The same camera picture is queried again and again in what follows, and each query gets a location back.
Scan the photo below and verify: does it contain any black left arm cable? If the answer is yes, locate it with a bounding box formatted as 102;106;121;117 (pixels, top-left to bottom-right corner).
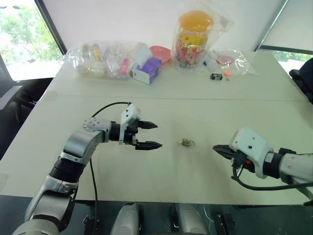
89;101;134;225

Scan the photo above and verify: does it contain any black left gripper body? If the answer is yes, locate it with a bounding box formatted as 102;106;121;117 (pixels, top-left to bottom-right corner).
123;119;142;148

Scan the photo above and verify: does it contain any clear bag with pink items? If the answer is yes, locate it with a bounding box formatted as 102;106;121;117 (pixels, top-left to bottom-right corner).
207;48;259;78

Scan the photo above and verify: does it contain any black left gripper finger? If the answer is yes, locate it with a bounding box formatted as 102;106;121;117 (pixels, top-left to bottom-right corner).
134;141;163;151
138;120;158;131

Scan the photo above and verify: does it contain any yellow toy tube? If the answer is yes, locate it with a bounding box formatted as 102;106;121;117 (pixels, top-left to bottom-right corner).
92;43;102;62

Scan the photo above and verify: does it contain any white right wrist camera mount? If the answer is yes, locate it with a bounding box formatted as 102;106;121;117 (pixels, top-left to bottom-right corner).
229;127;274;180

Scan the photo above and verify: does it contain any purple and white box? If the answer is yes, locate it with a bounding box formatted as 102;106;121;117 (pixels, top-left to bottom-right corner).
129;45;163;86

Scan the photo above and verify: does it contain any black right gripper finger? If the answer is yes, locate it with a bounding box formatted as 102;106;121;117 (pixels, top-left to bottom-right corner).
212;144;234;154
216;149;236;161

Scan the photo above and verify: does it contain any small wrapped candy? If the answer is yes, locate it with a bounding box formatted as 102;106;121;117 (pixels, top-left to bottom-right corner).
181;138;196;148

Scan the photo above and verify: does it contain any clear bag around jar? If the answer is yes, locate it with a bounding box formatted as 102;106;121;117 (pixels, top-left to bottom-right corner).
170;1;236;73

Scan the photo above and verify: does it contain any black metal bracket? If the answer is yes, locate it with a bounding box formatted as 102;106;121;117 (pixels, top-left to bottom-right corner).
82;214;100;232
216;213;236;235

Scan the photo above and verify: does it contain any pink plastic bowl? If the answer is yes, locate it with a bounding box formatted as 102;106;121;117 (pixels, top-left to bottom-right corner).
149;45;172;65

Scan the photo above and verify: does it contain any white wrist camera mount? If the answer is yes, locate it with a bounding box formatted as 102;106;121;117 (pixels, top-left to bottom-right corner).
229;127;274;180
118;103;142;145

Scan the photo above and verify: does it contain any clear bag of toys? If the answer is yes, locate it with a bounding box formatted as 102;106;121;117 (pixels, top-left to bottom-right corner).
64;40;138;80

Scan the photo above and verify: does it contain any orange-lidded candy jar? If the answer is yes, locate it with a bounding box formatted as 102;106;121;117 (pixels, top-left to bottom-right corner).
172;10;215;69

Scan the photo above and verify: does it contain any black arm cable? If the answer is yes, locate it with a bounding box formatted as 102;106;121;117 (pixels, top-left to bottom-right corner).
89;101;134;225
230;165;313;191

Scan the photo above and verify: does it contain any pink toy block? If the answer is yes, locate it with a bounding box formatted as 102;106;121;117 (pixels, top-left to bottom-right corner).
119;58;130;74

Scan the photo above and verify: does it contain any grey rounded robot leg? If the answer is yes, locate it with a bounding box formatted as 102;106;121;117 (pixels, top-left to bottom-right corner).
111;202;144;235
175;203;209;235

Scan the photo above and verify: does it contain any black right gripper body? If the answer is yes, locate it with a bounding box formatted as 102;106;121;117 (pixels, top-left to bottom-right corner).
230;150;255;174

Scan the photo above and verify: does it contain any white marker with blue cap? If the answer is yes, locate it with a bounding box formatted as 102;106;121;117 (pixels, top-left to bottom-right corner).
202;57;216;73

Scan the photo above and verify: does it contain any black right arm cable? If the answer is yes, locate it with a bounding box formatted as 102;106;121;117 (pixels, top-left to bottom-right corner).
230;165;313;191

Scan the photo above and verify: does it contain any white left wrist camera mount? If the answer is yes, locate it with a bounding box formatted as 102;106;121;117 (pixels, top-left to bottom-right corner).
118;103;142;145

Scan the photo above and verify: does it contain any dark office chair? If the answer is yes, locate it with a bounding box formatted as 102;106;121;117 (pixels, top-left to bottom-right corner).
289;57;313;104
0;77;54;159

